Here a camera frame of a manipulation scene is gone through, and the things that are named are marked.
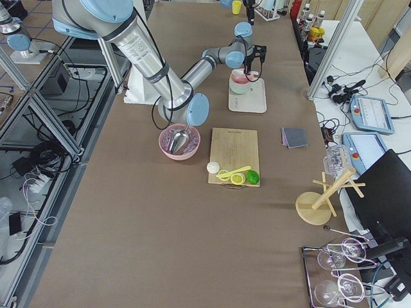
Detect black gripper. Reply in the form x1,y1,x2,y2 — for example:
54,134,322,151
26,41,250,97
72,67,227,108
244,45,267,74

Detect small pink bowl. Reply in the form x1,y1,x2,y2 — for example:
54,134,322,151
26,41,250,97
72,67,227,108
230,69,259,85

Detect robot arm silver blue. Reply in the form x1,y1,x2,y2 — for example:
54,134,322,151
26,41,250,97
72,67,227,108
52,1,209,126
182,1,267,89

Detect large pink ice bowl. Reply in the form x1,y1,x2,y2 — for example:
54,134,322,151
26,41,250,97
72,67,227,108
159,124,200,160

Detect stacked mint green bowls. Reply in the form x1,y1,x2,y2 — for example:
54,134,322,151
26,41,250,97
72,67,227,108
229,79,252,95

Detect white rabbit tray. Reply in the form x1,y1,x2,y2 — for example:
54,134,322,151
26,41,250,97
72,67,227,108
228,79,267,114

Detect yellow cup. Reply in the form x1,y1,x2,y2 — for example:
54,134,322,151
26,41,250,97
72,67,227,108
232,0,242,15

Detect grey folded cloth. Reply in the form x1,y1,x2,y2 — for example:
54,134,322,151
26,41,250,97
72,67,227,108
281,128,308,148

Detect bamboo cutting board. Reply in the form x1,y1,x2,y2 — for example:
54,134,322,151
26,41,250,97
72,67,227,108
209,128,261,175

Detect metal ice scoop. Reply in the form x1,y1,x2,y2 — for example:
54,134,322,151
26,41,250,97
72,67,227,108
168,124,189,155

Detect lemon slice lower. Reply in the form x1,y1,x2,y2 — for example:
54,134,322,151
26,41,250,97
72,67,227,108
217,169,230,182

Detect lemon slice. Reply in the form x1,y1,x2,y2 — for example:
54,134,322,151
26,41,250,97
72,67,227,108
230,173,246,185
217,169,230,182

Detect yellow plastic knife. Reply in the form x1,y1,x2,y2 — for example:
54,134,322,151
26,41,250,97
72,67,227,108
216,166,251,178

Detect green lime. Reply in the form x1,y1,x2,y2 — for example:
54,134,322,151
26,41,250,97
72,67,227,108
246,170,260,185

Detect lemon slice upper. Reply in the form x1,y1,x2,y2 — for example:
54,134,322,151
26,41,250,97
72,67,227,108
230,173,246,185

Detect clear glass mug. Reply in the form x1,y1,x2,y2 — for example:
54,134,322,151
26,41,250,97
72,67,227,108
323,144,352,178

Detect upper blue teach pendant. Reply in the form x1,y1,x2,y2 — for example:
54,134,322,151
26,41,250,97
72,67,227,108
350,94,395,135

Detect blue teach pendant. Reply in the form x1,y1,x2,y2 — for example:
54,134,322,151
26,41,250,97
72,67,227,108
342,132,388,175
350,94,395,135

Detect lower blue teach pendant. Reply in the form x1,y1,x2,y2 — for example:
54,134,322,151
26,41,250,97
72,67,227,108
342,132,388,175

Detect wooden cup rack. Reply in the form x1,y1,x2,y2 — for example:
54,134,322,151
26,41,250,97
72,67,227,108
295,167,366,226

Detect black monitor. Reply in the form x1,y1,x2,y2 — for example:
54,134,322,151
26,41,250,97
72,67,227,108
347,150,410,244

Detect upper wine glass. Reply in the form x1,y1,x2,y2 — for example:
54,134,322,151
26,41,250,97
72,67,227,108
317,237,366,270

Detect wine glass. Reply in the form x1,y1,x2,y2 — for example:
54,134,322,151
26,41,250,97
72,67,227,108
317,237,366,270
314,273,365,307

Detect metal glass rack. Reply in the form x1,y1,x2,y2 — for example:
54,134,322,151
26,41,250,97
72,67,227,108
302,236,387,307

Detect lower wine glass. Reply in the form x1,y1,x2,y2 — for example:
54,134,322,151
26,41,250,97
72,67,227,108
314,273,365,307

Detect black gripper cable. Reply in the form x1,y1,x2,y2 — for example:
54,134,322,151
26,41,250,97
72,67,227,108
255,46,267,81

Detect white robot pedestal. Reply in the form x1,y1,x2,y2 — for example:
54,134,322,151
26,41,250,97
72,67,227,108
124,66,159,105

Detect aluminium frame post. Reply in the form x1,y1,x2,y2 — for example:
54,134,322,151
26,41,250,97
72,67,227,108
307,0,364,101

